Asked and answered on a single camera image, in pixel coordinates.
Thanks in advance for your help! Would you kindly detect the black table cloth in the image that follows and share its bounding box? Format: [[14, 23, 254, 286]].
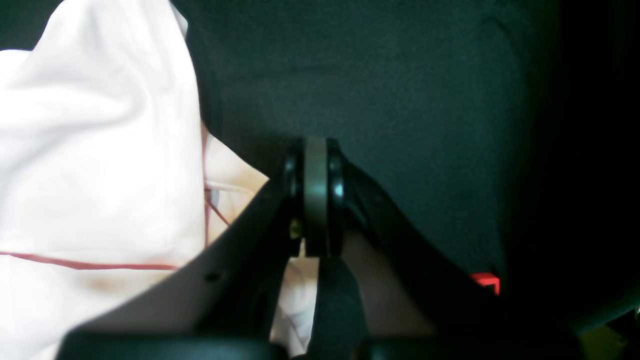
[[1, 0, 639, 328]]

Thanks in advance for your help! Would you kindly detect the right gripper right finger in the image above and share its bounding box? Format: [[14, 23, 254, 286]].
[[325, 139, 585, 360]]

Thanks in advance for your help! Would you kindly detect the red clamp at right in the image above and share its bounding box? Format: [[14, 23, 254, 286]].
[[470, 272, 501, 296]]

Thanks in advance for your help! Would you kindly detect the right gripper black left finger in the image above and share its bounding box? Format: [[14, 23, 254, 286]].
[[56, 137, 329, 360]]

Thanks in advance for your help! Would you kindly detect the light pink T-shirt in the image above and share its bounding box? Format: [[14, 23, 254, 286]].
[[0, 0, 436, 360]]

